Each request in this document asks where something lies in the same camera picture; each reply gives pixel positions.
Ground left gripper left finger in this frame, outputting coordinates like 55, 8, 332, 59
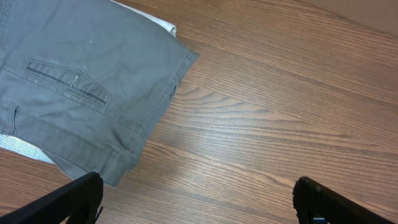
1, 172, 104, 224

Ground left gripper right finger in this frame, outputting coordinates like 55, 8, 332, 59
292, 177, 394, 224

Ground grey shorts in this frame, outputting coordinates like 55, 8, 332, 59
1, 0, 198, 186

